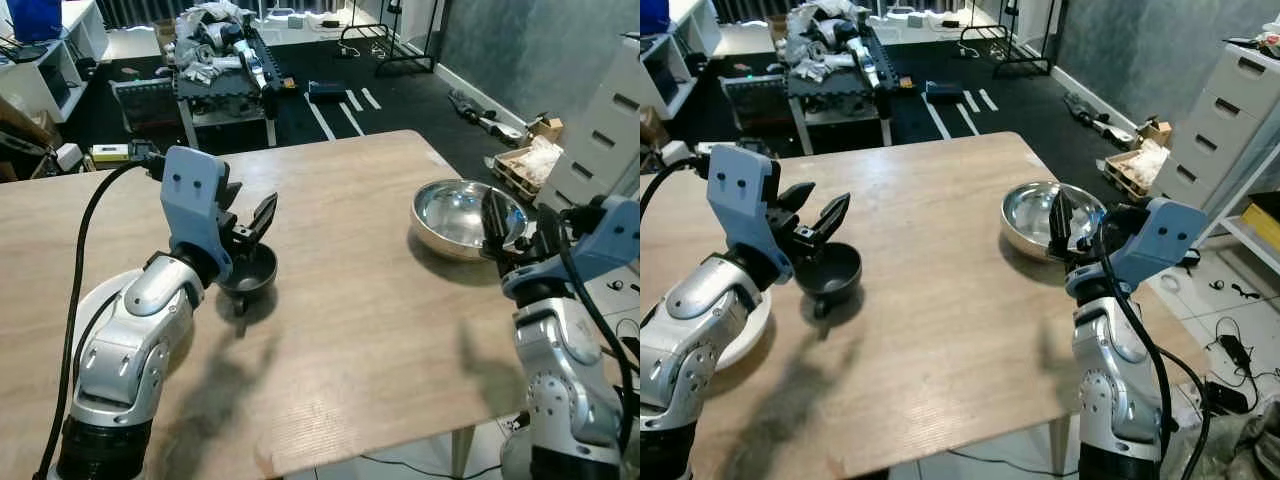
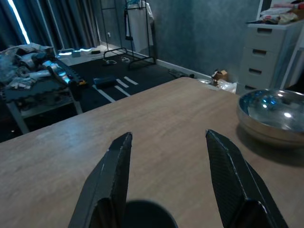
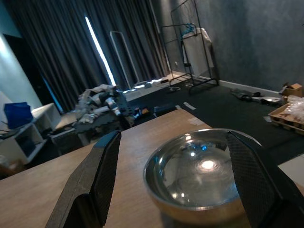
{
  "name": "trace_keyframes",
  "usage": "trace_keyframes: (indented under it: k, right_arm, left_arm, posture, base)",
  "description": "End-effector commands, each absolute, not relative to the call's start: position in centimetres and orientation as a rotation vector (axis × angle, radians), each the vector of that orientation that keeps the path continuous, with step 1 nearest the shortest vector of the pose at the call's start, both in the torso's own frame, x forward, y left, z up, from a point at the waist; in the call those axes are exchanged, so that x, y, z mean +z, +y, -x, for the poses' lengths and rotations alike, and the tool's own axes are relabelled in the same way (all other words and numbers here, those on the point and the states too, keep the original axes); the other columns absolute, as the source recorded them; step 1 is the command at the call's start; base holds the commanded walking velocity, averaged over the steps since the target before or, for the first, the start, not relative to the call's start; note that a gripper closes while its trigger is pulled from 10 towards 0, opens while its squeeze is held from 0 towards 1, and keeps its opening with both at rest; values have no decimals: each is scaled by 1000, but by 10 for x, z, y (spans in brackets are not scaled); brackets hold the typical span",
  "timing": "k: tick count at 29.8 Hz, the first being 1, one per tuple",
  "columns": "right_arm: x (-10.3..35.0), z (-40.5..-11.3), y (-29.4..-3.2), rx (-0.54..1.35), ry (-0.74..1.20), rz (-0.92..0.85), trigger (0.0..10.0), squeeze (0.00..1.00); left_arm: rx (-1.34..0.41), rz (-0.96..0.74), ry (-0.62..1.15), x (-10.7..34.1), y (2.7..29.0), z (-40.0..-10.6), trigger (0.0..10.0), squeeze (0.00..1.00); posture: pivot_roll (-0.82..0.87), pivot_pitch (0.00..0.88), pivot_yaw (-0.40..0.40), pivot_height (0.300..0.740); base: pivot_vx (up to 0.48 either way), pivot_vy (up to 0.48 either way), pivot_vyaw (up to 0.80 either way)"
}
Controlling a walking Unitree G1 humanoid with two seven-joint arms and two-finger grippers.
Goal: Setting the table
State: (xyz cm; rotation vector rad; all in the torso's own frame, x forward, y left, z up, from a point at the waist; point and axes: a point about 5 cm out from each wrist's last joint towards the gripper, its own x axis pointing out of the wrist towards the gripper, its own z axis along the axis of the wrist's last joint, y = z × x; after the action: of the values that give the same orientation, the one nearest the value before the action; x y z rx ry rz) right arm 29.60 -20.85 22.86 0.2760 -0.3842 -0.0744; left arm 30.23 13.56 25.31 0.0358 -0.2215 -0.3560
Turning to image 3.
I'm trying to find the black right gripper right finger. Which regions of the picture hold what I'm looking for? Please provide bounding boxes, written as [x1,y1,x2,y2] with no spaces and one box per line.
[227,129,304,228]

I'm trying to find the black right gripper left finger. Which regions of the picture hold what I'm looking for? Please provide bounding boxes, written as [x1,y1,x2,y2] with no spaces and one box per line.
[45,130,122,228]

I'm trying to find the stainless steel bowl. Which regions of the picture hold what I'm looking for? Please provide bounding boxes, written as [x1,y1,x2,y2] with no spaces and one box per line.
[143,128,263,225]

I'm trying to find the wooden pallet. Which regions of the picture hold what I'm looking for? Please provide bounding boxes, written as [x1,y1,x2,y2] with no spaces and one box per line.
[268,103,304,136]

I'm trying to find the white shelf unit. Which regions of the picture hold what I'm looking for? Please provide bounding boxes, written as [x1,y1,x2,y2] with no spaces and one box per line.
[0,102,62,164]

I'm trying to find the pile of grey white clutter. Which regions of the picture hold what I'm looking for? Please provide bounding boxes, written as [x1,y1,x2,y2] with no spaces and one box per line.
[73,84,136,129]

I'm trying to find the silver metal lid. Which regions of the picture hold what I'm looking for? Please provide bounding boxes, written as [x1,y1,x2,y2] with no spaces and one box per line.
[260,96,282,105]

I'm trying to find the clear plastic bags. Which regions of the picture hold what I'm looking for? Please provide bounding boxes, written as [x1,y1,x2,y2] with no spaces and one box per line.
[284,95,304,119]

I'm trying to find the grey cloth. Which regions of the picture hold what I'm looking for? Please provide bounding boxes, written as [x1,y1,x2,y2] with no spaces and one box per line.
[230,87,264,102]

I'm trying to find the brown cardboard box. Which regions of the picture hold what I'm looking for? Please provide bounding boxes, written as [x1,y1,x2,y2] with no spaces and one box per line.
[281,82,304,98]

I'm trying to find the dark grey curtain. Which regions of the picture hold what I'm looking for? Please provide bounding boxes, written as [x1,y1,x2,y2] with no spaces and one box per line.
[4,0,171,112]

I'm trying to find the white hanging garment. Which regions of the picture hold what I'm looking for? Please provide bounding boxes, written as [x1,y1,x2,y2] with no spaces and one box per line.
[181,27,216,76]

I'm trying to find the blue clothes hanger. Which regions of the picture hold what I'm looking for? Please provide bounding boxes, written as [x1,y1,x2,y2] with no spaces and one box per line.
[181,22,197,38]

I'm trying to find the black metal garment rack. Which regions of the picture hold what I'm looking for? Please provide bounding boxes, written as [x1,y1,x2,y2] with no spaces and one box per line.
[161,0,219,95]

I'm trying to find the white standing frame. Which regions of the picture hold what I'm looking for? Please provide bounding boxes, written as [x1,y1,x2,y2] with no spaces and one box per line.
[109,30,141,90]

